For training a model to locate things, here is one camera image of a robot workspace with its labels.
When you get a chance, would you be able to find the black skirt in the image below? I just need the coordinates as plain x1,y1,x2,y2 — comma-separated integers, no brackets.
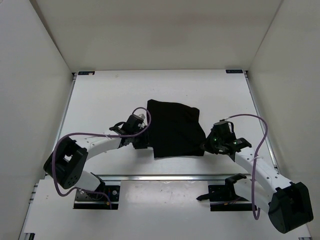
147,99,206,159

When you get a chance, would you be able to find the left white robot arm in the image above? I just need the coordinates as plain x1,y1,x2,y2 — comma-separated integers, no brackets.
43,125,149,199

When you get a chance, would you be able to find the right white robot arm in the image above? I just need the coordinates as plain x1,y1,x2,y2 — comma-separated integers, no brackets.
201,136,314,234

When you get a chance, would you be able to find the right blue label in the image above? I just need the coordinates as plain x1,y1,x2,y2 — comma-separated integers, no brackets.
225,69,243,74

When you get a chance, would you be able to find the blue label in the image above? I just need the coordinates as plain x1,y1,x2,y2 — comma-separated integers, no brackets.
77,71,95,76
225,69,243,74

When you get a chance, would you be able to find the left blue label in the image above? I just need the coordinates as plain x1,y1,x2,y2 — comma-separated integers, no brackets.
77,71,95,76

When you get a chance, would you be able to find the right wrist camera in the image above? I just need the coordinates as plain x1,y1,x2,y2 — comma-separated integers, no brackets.
212,120,234,138

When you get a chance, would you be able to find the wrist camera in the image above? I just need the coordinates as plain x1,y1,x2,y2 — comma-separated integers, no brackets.
122,114,144,132
212,120,234,138

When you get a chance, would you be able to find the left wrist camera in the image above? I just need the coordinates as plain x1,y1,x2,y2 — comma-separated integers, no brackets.
122,114,144,132

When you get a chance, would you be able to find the aluminium rail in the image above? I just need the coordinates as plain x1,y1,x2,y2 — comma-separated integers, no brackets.
98,173,235,182

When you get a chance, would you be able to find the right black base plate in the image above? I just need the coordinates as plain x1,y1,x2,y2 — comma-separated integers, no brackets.
196,173,252,212

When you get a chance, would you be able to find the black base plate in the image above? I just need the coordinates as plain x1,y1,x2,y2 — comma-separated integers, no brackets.
73,185,121,210
196,173,252,212

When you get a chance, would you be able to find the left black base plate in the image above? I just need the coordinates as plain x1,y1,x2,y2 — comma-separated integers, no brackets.
73,185,121,210

